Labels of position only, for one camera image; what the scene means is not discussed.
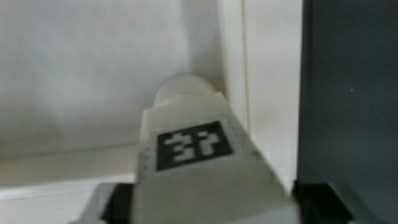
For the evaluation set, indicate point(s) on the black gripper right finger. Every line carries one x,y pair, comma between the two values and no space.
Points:
331,205

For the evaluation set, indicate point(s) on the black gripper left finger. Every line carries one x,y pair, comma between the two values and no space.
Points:
109,206

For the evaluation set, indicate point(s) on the white square table top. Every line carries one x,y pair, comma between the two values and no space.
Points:
91,51

